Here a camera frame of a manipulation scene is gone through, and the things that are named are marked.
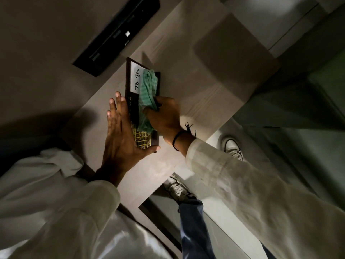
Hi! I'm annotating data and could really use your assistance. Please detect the blue jeans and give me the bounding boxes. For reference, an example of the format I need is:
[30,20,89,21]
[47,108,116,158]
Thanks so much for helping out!
[177,198,277,259]

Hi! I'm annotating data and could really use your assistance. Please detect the black thread wristband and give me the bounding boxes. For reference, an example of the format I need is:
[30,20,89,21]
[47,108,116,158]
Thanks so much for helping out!
[172,121,197,152]

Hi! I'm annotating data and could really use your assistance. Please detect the person's left forearm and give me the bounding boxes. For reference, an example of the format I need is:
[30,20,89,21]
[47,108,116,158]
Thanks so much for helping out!
[8,166,127,259]

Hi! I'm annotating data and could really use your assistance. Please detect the green checked cloth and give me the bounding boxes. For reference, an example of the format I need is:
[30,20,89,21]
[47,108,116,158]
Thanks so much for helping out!
[137,69,159,132]

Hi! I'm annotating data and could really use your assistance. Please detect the white sneaker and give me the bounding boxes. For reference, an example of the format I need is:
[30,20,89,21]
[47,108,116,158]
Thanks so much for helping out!
[163,175,198,205]
[220,135,245,162]

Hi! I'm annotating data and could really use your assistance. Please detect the dark framed memo board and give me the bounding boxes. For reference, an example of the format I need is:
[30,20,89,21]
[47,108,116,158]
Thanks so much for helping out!
[125,57,161,150]

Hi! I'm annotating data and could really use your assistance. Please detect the person's left hand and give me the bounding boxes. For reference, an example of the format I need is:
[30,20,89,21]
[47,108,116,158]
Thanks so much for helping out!
[101,91,161,184]

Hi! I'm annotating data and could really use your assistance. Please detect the person's right hand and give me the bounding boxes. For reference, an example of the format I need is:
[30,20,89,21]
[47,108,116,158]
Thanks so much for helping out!
[142,96,189,143]

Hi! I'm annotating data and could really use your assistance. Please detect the black recessed socket panel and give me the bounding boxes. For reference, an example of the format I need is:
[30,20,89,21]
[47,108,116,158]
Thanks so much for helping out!
[72,0,161,78]

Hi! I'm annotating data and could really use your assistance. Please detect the person's right forearm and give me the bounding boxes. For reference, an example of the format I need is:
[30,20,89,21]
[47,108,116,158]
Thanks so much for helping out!
[163,129,345,259]

